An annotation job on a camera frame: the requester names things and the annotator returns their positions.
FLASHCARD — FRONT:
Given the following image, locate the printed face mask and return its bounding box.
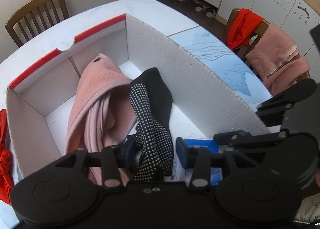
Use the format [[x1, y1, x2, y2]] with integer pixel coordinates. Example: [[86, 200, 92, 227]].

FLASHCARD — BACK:
[[164, 154, 185, 182]]

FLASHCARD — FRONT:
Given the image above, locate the pink fleece cloth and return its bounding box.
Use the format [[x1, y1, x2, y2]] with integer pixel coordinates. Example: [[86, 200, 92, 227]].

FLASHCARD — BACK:
[[63, 53, 138, 187]]

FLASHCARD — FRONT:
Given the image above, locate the black dotted sock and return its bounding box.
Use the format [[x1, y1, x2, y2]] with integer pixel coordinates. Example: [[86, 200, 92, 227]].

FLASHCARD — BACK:
[[129, 68, 174, 182]]

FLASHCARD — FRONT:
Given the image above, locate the pink towel on chair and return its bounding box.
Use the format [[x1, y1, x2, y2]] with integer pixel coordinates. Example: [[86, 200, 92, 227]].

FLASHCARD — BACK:
[[245, 24, 310, 96]]

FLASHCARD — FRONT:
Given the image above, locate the red cloth item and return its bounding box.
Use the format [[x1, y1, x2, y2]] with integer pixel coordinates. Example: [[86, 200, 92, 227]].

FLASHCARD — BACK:
[[0, 109, 14, 205]]

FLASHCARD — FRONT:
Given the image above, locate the blue tissue packet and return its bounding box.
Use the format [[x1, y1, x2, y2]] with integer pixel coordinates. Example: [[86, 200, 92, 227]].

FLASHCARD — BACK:
[[181, 138, 223, 188]]

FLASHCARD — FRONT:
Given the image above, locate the wooden chair far side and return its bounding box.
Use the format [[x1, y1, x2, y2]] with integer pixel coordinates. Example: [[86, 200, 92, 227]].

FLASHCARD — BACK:
[[5, 0, 69, 47]]

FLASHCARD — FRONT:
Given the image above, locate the red white shoe box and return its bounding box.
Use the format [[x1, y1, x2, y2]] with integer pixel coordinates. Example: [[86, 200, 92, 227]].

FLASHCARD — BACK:
[[6, 14, 270, 178]]

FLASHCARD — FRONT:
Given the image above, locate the red garment on chair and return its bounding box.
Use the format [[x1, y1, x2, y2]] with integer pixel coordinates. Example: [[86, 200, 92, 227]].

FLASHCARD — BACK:
[[226, 8, 264, 50]]

